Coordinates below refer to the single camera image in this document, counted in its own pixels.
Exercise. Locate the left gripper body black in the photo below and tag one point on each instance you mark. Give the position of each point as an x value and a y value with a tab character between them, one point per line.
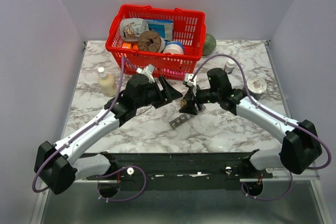
155	96

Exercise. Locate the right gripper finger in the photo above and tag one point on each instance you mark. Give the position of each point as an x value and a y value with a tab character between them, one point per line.
189	95
190	108

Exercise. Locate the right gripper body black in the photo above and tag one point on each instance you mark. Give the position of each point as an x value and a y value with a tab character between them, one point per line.
200	97

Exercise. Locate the clear jar of yellow pills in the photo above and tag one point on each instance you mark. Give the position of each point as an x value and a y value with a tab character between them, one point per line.
183	102

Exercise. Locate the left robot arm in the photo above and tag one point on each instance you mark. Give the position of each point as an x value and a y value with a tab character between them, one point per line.
58	165

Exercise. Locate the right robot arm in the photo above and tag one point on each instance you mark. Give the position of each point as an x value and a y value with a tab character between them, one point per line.
299	148

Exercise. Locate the white cap pill bottle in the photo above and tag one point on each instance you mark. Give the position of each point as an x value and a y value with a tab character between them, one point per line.
229	66

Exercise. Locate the white blue round tub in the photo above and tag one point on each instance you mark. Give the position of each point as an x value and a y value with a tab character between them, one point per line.
174	47

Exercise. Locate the cream pump lotion bottle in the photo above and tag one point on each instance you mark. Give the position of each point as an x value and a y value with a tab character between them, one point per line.
107	82

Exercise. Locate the green watermelon ball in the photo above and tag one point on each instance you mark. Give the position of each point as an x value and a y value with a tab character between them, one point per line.
209	44

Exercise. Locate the grey cup with white contents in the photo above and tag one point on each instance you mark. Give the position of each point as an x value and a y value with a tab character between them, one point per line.
257	86

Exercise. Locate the brown twine roll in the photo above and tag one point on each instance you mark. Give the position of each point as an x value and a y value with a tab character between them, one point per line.
150	41

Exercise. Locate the orange small package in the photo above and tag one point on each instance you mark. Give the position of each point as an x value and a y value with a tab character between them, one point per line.
130	45

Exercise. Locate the blue white carton box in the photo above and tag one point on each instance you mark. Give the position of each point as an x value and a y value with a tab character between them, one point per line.
164	27

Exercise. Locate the red plastic shopping basket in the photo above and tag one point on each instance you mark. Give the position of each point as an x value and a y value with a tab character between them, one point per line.
189	30

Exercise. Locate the white printed snack pouch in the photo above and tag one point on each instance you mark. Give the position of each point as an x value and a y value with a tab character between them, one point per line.
132	28

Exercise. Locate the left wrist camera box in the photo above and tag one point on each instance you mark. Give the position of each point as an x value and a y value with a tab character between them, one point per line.
147	71

